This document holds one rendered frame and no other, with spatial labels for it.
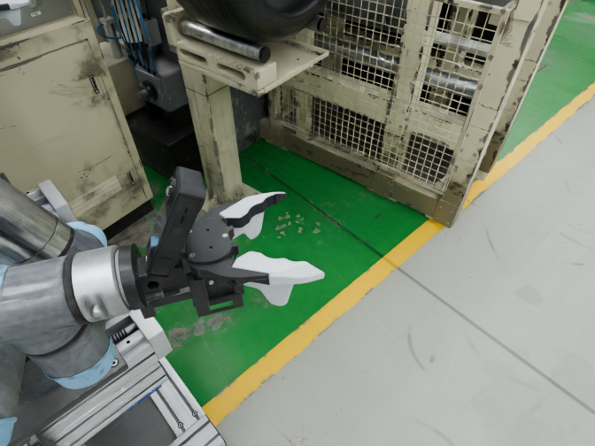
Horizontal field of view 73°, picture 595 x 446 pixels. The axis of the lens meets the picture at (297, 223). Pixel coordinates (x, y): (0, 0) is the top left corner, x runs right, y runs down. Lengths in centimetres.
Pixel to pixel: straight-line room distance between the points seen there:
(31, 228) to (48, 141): 113
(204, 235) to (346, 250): 141
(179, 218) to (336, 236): 152
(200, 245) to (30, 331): 18
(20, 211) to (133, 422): 87
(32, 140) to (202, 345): 93
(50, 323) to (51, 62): 124
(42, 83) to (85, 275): 122
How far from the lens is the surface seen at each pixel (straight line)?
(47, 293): 46
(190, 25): 143
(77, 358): 54
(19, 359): 68
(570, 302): 199
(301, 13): 130
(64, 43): 163
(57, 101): 165
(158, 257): 42
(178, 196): 38
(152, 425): 130
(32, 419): 83
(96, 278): 44
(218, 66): 136
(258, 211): 49
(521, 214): 225
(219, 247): 43
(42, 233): 58
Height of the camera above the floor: 140
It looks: 46 degrees down
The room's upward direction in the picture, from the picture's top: straight up
